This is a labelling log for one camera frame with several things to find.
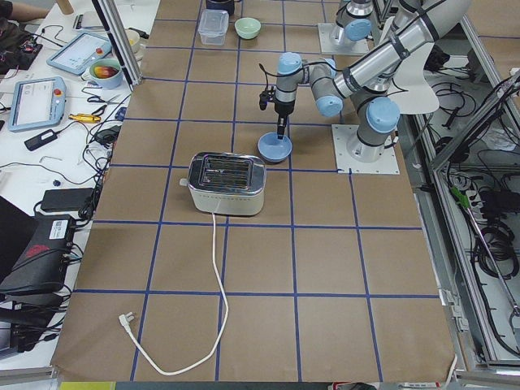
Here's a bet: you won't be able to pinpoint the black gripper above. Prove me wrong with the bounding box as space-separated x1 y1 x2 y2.
275 100 294 140

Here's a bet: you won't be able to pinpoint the green bowl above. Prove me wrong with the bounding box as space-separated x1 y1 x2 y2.
234 17 262 40

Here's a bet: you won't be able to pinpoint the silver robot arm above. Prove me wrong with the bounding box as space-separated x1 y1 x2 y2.
331 0 374 46
258 1 470 163

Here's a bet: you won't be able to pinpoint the cream bowl with lemon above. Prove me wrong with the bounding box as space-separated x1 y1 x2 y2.
125 28 145 61

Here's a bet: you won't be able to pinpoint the blue bowl with fruit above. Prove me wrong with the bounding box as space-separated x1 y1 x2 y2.
82 58 123 89

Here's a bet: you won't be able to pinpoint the silver cream toaster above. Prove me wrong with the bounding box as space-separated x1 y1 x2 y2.
180 152 267 216

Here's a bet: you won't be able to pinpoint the clear plastic food container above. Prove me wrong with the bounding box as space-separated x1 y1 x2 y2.
197 9 229 46

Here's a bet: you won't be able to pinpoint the black scissors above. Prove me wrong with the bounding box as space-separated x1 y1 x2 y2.
87 94 119 105

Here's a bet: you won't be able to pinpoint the far blue teach pendant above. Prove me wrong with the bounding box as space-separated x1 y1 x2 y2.
46 32 112 76

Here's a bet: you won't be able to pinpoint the blue teach pendant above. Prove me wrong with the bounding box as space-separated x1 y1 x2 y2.
7 76 67 132
46 32 112 76

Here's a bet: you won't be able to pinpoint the black power adapter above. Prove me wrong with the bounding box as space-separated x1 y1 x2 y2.
41 188 93 212

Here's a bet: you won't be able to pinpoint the near blue teach pendant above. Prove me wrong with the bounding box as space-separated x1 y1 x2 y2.
7 76 67 132

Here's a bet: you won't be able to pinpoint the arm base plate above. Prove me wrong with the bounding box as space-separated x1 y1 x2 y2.
331 124 400 175
318 23 369 56

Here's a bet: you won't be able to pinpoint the yellow handled tool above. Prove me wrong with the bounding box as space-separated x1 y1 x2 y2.
68 114 102 124

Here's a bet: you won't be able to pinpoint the aluminium frame post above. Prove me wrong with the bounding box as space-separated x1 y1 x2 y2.
92 0 142 89

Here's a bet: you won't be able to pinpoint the white toaster power cord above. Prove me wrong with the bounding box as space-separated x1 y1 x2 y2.
118 212 230 376

